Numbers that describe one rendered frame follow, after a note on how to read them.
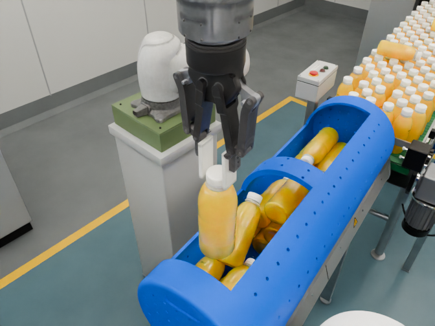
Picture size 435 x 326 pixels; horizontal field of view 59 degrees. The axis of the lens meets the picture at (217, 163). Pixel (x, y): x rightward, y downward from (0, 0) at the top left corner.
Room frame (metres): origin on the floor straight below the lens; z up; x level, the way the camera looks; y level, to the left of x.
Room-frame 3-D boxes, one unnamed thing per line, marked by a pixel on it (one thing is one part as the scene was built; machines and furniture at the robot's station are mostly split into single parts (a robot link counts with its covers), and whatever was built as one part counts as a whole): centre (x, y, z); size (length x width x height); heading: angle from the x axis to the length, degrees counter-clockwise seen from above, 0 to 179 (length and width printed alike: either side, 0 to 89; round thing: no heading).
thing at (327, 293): (1.11, -0.57, 0.31); 0.06 x 0.06 x 0.63; 54
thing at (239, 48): (0.46, 0.00, 1.62); 0.08 x 0.07 x 0.09; 54
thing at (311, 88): (1.55, -0.44, 1.05); 0.20 x 0.10 x 0.10; 144
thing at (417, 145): (1.13, -0.74, 0.95); 0.10 x 0.07 x 0.10; 54
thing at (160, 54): (1.28, 0.20, 1.25); 0.18 x 0.16 x 0.22; 101
